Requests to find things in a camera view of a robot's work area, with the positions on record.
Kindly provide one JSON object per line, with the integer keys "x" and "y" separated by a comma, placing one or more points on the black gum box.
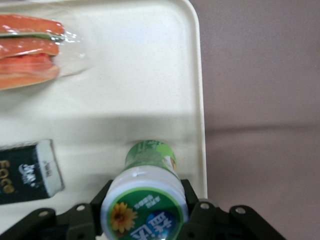
{"x": 22, "y": 172}

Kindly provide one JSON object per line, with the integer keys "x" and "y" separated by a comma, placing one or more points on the cream plastic tray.
{"x": 130, "y": 75}

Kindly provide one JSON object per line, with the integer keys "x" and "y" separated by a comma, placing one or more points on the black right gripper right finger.
{"x": 202, "y": 217}

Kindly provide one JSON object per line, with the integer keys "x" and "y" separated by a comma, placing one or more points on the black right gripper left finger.
{"x": 85, "y": 220}

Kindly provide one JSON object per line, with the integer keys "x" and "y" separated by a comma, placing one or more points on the wrapped triangle sandwich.
{"x": 27, "y": 57}

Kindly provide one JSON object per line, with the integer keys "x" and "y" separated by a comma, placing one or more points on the green gum bottle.
{"x": 150, "y": 190}

